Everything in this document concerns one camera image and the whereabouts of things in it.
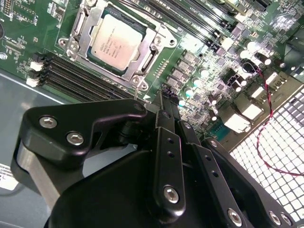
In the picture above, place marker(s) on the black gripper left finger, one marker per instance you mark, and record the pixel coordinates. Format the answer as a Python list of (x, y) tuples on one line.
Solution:
[(59, 123)]

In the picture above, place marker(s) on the silver-topped CPU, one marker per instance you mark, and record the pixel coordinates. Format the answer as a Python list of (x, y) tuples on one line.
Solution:
[(116, 42)]

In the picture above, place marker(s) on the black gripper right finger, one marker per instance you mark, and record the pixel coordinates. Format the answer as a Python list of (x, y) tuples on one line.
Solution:
[(203, 154)]

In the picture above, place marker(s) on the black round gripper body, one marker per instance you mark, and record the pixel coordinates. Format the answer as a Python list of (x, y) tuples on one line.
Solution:
[(107, 202)]

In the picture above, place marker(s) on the metal socket cover frame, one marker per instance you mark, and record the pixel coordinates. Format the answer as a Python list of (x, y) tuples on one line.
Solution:
[(91, 26)]

